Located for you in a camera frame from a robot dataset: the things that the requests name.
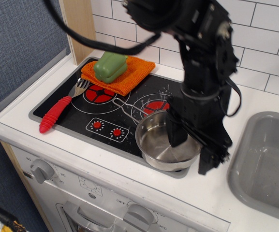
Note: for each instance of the yellow object on floor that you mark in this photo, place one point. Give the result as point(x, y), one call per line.
point(13, 227)

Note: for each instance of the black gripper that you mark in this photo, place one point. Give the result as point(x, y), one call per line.
point(201, 117)

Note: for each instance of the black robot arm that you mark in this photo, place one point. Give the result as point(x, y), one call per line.
point(204, 34)

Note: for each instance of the black toy stovetop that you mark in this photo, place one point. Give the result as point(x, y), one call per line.
point(93, 118)

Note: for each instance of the grey sink basin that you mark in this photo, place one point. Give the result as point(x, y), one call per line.
point(254, 173)

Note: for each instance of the green toy bell pepper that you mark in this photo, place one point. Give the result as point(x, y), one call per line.
point(110, 66)

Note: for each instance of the orange folded cloth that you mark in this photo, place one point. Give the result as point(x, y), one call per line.
point(137, 70)

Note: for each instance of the stainless steel saucepan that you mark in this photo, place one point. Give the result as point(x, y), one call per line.
point(152, 139)

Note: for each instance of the white toy oven front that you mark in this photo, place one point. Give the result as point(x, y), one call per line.
point(72, 203)

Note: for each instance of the grey right oven knob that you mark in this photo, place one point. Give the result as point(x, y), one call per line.
point(139, 217)

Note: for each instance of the fork with red handle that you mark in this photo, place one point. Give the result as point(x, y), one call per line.
point(50, 118)

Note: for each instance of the grey oven knob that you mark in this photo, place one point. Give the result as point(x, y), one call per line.
point(139, 217)
point(41, 170)

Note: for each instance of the wooden side post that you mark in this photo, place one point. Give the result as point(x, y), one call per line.
point(77, 15)

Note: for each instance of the grey left oven knob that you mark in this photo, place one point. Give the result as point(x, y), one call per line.
point(41, 170)

